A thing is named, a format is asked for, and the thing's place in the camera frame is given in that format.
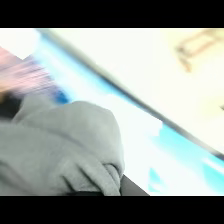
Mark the heap of clothes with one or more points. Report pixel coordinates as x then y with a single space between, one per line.
20 80

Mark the grey garment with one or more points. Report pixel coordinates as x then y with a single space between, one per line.
60 146

